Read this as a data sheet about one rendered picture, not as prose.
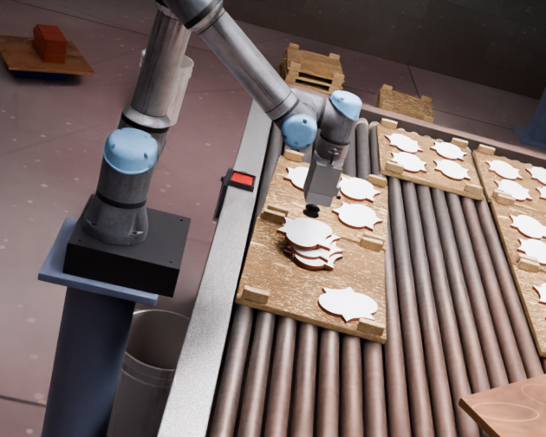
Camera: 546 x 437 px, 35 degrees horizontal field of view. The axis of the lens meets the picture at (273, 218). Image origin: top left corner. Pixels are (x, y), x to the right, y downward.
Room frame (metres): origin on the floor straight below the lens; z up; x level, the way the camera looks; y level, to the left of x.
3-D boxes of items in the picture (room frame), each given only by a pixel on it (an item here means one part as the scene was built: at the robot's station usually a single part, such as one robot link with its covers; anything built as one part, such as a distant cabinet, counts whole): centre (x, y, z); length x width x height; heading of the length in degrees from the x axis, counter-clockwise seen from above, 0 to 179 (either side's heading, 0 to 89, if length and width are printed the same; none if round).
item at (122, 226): (1.72, 0.35, 1.00); 0.15 x 0.15 x 0.10
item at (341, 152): (1.90, -0.09, 1.22); 0.08 x 0.08 x 0.05
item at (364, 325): (1.62, -0.28, 0.95); 0.06 x 0.02 x 0.03; 92
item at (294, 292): (1.81, -0.14, 0.93); 0.41 x 0.35 x 0.02; 2
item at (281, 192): (2.24, -0.14, 0.93); 0.41 x 0.35 x 0.02; 0
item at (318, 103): (1.88, 0.01, 1.30); 0.11 x 0.11 x 0.08; 5
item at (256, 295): (1.62, -0.01, 0.95); 0.06 x 0.02 x 0.03; 92
